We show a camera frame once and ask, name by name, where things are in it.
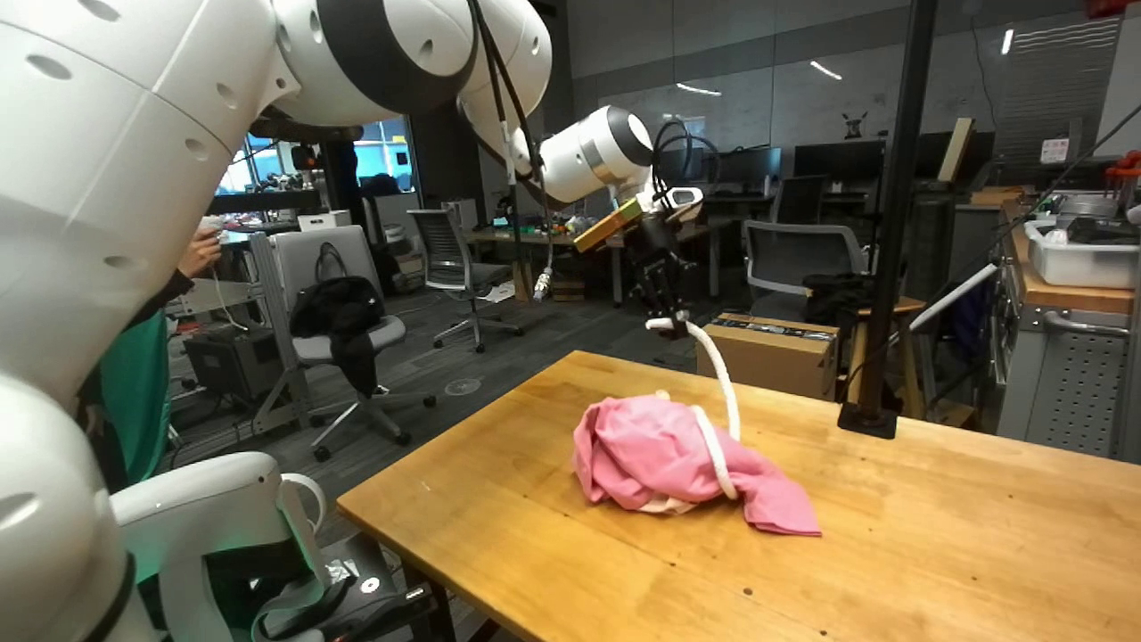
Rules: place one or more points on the wooden plank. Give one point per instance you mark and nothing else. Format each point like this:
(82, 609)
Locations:
(956, 150)

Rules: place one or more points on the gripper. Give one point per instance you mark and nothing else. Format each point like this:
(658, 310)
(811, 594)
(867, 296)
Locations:
(658, 236)

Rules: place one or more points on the black computer case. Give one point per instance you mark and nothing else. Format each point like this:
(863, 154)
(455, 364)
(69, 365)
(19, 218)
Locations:
(227, 361)

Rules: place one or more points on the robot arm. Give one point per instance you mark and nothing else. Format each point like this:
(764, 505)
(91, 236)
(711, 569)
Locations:
(107, 178)

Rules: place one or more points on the wooden stool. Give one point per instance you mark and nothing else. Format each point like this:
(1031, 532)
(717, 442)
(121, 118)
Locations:
(909, 357)

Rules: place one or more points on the mesh office chair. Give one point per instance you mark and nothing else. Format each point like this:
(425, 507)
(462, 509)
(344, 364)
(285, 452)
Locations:
(446, 250)

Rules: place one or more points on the black jacket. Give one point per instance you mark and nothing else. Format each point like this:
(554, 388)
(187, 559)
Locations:
(343, 312)

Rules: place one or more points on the person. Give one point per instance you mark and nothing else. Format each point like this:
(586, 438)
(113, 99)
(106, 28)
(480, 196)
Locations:
(134, 392)

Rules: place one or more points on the cardboard box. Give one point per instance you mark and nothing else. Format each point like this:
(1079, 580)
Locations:
(767, 357)

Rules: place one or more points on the wooden desk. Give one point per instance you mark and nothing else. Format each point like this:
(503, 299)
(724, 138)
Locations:
(535, 237)

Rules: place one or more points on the window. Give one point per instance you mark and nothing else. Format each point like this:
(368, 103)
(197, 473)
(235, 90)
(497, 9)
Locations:
(383, 160)

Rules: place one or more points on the grey office chair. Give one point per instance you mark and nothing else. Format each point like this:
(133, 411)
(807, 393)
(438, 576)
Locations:
(325, 259)

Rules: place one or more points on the grey metal cabinet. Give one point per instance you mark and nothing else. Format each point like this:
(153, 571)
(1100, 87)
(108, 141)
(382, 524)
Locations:
(1070, 374)

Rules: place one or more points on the white frame office chair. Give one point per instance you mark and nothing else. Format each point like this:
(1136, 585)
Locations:
(793, 259)

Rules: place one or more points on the row of monitors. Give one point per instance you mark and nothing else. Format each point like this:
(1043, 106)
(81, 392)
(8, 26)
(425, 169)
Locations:
(838, 162)

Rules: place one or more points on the pink cloth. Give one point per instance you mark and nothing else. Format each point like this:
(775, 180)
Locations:
(642, 455)

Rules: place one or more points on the grey plastic tub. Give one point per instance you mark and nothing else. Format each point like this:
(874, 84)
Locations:
(1079, 263)

